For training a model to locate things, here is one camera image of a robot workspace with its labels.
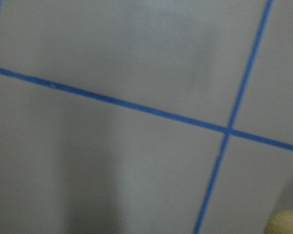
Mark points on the wooden cup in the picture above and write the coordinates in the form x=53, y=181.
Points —
x=280, y=223

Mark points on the brown paper table cover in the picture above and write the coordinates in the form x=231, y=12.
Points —
x=145, y=116

